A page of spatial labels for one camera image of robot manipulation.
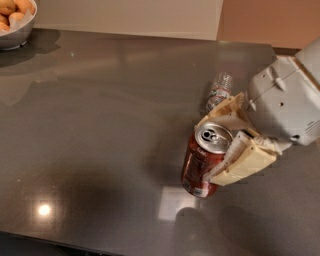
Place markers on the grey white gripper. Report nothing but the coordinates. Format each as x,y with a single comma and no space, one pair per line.
286,103

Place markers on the red coke can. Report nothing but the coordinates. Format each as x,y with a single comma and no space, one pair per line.
206,148

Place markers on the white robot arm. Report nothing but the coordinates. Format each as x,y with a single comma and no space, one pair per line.
310,57

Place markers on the clear plastic water bottle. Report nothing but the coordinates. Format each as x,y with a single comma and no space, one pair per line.
220,90

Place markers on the silver metal bowl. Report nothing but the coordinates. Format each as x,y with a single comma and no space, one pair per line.
18,38

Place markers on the white paper bowl liner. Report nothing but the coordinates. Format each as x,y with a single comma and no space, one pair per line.
15,21

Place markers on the orange fruit middle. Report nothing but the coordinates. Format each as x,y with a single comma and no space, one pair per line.
16,16

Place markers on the orange fruit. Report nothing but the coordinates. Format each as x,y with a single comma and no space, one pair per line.
4,27
16,16
7,7
24,5

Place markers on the orange fruit top right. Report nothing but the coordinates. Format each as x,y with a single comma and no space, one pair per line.
24,5

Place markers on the orange fruit lower left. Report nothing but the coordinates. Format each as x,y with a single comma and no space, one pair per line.
4,27

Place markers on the orange fruit top left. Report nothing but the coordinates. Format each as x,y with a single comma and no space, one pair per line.
7,7

